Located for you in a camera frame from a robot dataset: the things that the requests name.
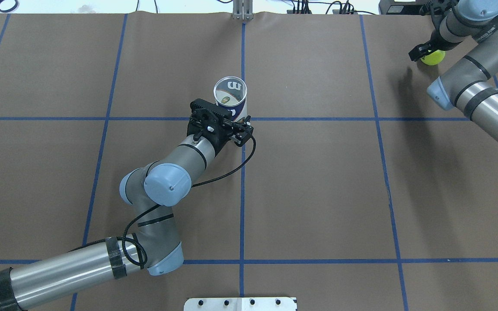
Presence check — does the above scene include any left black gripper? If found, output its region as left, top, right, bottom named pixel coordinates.
left=186, top=116, right=254, bottom=157

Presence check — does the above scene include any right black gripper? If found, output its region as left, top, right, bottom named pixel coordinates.
left=408, top=29, right=448, bottom=62

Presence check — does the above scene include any clear tennis ball can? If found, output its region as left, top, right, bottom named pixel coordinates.
left=213, top=76, right=247, bottom=123

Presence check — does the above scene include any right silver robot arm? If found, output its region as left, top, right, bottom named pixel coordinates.
left=409, top=0, right=498, bottom=142

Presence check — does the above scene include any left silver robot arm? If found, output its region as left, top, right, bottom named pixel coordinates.
left=0, top=116, right=254, bottom=311

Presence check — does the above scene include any black box with label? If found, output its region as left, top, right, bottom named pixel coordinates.
left=378, top=0, right=427, bottom=15

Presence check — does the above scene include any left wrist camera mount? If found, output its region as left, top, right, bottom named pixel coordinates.
left=187, top=98, right=233, bottom=135

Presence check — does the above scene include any aluminium frame post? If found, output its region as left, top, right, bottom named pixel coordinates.
left=232, top=0, right=254, bottom=22

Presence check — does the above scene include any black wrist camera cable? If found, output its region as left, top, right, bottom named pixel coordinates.
left=67, top=134, right=257, bottom=268

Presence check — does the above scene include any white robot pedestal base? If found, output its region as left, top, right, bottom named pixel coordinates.
left=183, top=297, right=298, bottom=311

